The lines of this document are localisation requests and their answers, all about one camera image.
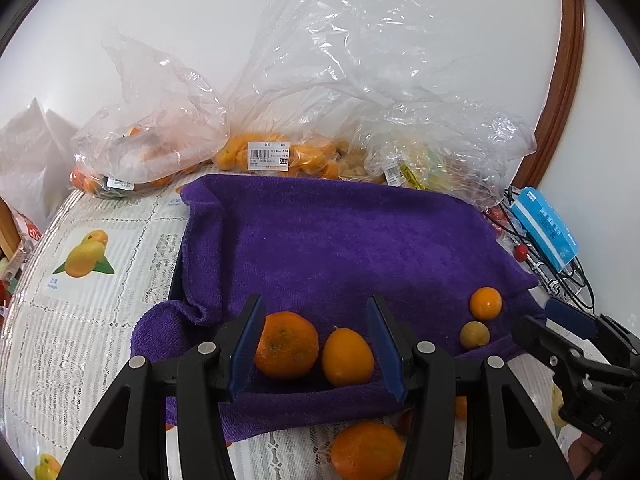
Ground bagged tangerines pile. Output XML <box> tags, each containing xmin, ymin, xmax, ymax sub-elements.
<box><xmin>70</xmin><ymin>127</ymin><xmax>176</xmax><ymax>196</ymax></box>

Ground black cables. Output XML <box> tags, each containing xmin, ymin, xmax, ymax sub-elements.
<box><xmin>495</xmin><ymin>185</ymin><xmax>598</xmax><ymax>311</ymax></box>

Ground bagged red fruits pile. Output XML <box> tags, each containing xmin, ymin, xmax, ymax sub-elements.
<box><xmin>482</xmin><ymin>205</ymin><xmax>516</xmax><ymax>236</ymax></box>

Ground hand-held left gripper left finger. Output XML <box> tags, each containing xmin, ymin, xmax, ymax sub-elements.
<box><xmin>57</xmin><ymin>294</ymin><xmax>266</xmax><ymax>480</ymax></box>

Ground blue tissue box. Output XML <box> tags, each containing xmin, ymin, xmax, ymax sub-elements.
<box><xmin>510</xmin><ymin>187</ymin><xmax>580</xmax><ymax>270</ymax></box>

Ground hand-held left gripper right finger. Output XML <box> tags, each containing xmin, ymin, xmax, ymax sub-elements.
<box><xmin>366</xmin><ymin>295</ymin><xmax>576</xmax><ymax>480</ymax></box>

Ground bagged kumquats pile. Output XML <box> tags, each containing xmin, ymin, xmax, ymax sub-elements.
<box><xmin>212</xmin><ymin>131</ymin><xmax>341</xmax><ymax>181</ymax></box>

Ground large orange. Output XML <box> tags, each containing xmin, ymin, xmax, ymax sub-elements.
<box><xmin>255</xmin><ymin>311</ymin><xmax>320</xmax><ymax>380</ymax></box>

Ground white plastic bag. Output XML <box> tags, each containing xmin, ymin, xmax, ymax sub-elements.
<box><xmin>0</xmin><ymin>97</ymin><xmax>76</xmax><ymax>231</ymax></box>

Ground purple towel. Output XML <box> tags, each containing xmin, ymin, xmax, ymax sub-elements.
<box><xmin>131</xmin><ymin>174</ymin><xmax>546</xmax><ymax>443</ymax></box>

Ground person's right hand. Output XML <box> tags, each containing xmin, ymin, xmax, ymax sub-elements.
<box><xmin>570</xmin><ymin>430</ymin><xmax>608</xmax><ymax>480</ymax></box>

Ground bagged longans pile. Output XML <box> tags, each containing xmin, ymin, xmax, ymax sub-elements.
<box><xmin>337</xmin><ymin>142</ymin><xmax>386</xmax><ymax>183</ymax></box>

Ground round tan longan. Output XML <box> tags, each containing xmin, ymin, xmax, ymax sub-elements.
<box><xmin>460</xmin><ymin>322</ymin><xmax>489</xmax><ymax>350</ymax></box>

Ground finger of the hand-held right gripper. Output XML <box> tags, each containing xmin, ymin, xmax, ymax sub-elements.
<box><xmin>511</xmin><ymin>314</ymin><xmax>636</xmax><ymax>386</ymax></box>
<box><xmin>544</xmin><ymin>299</ymin><xmax>640</xmax><ymax>361</ymax></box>

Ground brown wooden door frame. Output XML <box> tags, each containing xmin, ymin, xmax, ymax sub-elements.
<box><xmin>510</xmin><ymin>0</ymin><xmax>586</xmax><ymax>191</ymax></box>

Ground fruit print tablecloth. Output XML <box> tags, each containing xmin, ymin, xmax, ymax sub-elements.
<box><xmin>0</xmin><ymin>180</ymin><xmax>591</xmax><ymax>480</ymax></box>

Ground clear plastic bag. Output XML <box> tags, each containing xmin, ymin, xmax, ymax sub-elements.
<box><xmin>345</xmin><ymin>105</ymin><xmax>538</xmax><ymax>211</ymax></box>
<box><xmin>212</xmin><ymin>0</ymin><xmax>481</xmax><ymax>181</ymax></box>
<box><xmin>70</xmin><ymin>30</ymin><xmax>231</xmax><ymax>198</ymax></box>

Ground red and white packet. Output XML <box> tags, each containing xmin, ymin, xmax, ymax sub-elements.
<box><xmin>12</xmin><ymin>210</ymin><xmax>48</xmax><ymax>261</ymax></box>

